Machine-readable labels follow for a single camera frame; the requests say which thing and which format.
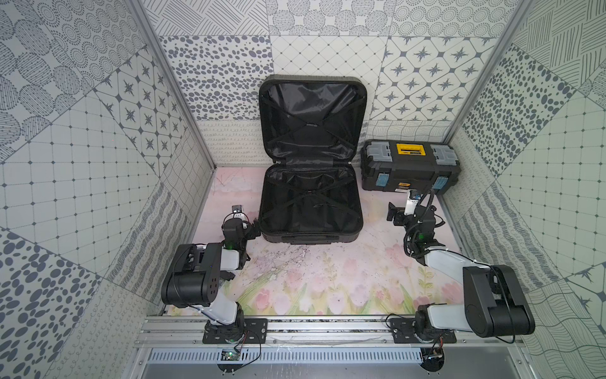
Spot black ribbed hard-shell suitcase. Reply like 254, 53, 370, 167
258, 74, 368, 245

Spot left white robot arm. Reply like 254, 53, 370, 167
160, 210, 260, 341

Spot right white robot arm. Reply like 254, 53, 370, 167
386, 190, 536, 344

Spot black toolbox with yellow label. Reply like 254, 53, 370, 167
361, 140, 462, 194

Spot floral pink table mat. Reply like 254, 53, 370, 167
222, 190, 463, 316

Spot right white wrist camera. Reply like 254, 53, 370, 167
404, 189, 424, 216

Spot aluminium mounting rail frame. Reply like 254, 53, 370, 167
135, 316, 524, 371

